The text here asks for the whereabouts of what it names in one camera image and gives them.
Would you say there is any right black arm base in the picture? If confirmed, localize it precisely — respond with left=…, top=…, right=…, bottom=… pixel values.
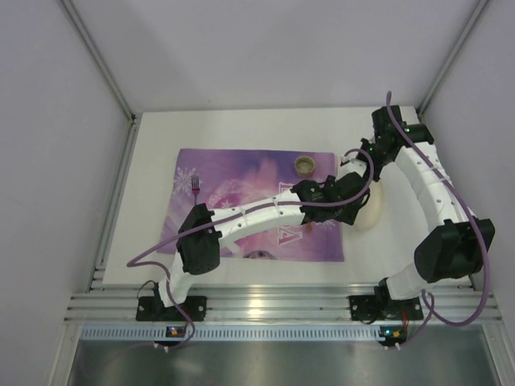
left=348, top=279, right=423, bottom=324

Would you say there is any aluminium mounting rail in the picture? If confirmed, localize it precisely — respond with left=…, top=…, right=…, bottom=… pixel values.
left=64, top=283, right=500, bottom=325

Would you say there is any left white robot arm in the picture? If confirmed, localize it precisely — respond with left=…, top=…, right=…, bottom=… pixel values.
left=157, top=171, right=373, bottom=307

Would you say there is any aluminium frame post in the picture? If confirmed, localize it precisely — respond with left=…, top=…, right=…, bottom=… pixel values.
left=60, top=0, right=138, bottom=121
left=415, top=0, right=492, bottom=121

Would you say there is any perforated grey cable tray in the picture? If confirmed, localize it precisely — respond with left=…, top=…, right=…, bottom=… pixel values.
left=80, top=324, right=405, bottom=343

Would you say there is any left aluminium frame post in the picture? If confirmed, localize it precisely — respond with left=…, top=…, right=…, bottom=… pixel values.
left=60, top=0, right=138, bottom=121

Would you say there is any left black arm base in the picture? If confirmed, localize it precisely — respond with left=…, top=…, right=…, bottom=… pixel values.
left=135, top=282, right=207, bottom=322

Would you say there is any small beige cup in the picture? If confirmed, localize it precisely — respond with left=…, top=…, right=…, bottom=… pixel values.
left=295, top=156, right=316, bottom=178

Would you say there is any iridescent purple fork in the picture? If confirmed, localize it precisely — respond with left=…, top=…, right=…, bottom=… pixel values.
left=191, top=175, right=200, bottom=206

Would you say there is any right aluminium frame post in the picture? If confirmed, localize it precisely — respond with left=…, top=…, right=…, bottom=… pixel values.
left=415, top=0, right=492, bottom=121

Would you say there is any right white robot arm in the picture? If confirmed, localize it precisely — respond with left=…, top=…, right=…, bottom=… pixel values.
left=361, top=105, right=495, bottom=301

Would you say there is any cream white plate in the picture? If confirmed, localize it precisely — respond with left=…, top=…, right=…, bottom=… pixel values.
left=352, top=181, right=385, bottom=232

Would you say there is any purple Elsa placemat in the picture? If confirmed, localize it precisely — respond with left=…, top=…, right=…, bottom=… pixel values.
left=161, top=149, right=344, bottom=262

